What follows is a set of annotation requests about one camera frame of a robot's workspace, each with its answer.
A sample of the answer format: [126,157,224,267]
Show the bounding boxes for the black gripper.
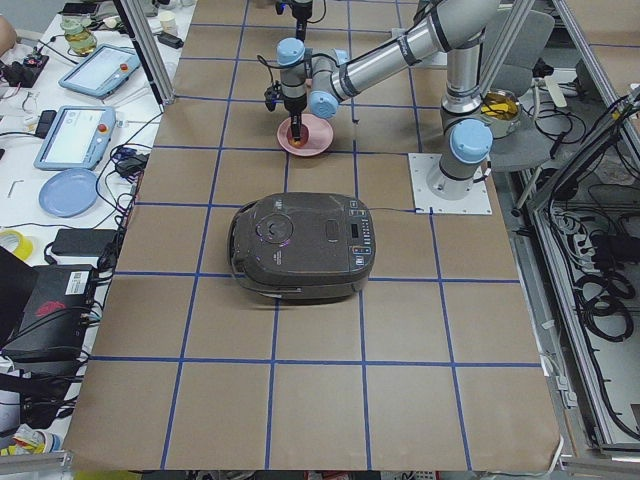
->
[290,0,313,22]
[283,94,306,141]

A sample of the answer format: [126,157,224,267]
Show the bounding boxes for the steel bowl on chair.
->
[480,90,522,139]

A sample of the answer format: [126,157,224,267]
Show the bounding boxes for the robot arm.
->
[264,0,500,146]

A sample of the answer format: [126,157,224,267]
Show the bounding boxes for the pink plate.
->
[277,114,334,157]

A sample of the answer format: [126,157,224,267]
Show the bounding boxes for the blue teach pendant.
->
[58,45,141,99]
[33,106,116,171]

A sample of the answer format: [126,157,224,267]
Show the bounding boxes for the glass jar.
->
[60,17,97,56]

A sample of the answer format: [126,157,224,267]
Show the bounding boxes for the blue plate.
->
[38,168,98,218]

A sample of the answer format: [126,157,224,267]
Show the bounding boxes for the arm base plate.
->
[408,153,492,215]

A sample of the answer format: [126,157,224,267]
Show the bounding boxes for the aluminium frame post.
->
[114,0,175,106]

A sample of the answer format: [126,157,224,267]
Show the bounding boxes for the dark grey rice cooker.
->
[227,192,376,301]

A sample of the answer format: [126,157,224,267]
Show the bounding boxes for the yellow tape roll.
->
[0,229,34,261]

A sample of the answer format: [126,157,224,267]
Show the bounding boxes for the black computer box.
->
[1,264,97,363]

